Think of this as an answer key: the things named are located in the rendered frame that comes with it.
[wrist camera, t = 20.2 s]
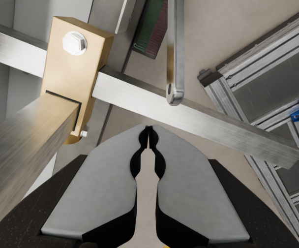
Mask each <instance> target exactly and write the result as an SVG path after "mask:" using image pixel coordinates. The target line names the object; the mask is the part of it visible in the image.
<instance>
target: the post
mask: <svg viewBox="0 0 299 248"><path fill-rule="evenodd" d="M79 107H80V103H77V102H75V101H72V100H69V99H66V98H64V97H61V96H58V95H55V94H53V93H50V92H46V93H45V94H44V95H42V96H41V97H39V98H38V99H36V100H35V101H33V102H32V103H30V104H29V105H27V106H26V107H24V108H23V109H21V110H20V111H18V112H16V113H15V114H13V115H12V116H10V117H9V118H7V119H6V120H4V121H3V122H1V123H0V221H1V220H2V219H3V218H4V217H5V216H6V215H7V214H8V213H9V212H10V211H11V210H12V209H13V208H14V207H15V206H16V205H17V204H18V203H19V202H20V201H21V200H22V199H23V197H24V196H25V195H26V193H27V192H28V190H29V189H30V188H31V186H32V185H33V184H34V182H35V181H36V179H37V178H38V177H39V175H40V174H41V173H42V171H43V170H44V169H45V167H46V166H47V165H48V163H49V162H50V160H51V159H52V158H53V156H54V155H55V154H56V152H57V151H58V150H59V148H60V147H61V146H62V144H63V143H64V142H65V140H66V139H67V137H68V136H69V135H70V133H71V132H72V130H73V129H74V125H75V122H76V118H77V114H78V110H79Z"/></svg>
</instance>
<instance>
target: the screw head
mask: <svg viewBox="0 0 299 248"><path fill-rule="evenodd" d="M62 42H63V49H64V50H66V51H67V52H69V53H70V54H72V55H77V56H78V55H81V54H83V53H84V52H85V51H86V49H87V41H86V39H85V37H84V36H83V35H82V34H81V33H80V32H77V31H70V32H68V33H67V34H66V35H65V37H63V38H62Z"/></svg>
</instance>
